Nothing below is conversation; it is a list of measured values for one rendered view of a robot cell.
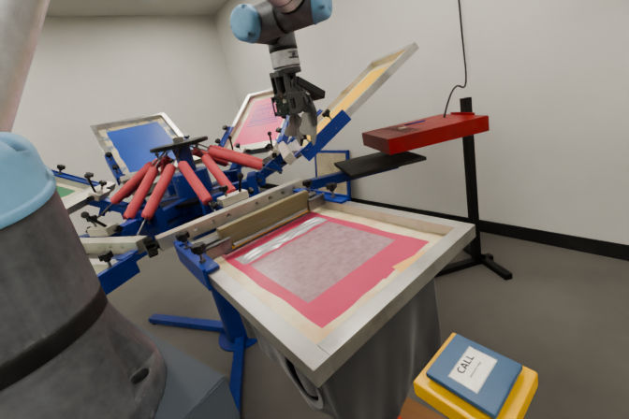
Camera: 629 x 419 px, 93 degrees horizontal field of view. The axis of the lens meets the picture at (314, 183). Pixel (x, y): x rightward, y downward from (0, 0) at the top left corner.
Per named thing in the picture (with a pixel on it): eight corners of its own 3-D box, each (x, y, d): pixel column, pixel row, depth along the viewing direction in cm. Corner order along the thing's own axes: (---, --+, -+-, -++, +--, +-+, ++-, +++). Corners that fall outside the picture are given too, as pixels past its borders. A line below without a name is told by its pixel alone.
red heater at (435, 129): (444, 128, 218) (442, 111, 214) (490, 133, 174) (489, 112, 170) (363, 147, 211) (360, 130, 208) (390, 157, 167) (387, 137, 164)
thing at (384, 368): (446, 358, 97) (434, 240, 86) (352, 483, 72) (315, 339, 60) (438, 353, 100) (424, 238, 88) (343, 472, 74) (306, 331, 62)
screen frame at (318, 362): (475, 236, 83) (475, 223, 82) (317, 388, 49) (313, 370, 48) (304, 199, 144) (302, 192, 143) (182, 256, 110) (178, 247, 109)
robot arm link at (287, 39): (250, 7, 74) (270, 12, 81) (261, 54, 77) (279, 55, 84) (276, -4, 70) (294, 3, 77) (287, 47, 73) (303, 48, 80)
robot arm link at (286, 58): (285, 54, 84) (305, 47, 78) (288, 71, 85) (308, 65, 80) (264, 56, 79) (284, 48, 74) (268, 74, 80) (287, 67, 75)
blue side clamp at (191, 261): (225, 281, 89) (218, 262, 88) (209, 291, 87) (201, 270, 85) (193, 254, 113) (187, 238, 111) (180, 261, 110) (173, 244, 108)
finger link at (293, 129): (283, 148, 87) (279, 116, 84) (297, 143, 91) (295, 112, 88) (290, 150, 85) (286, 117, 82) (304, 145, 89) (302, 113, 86)
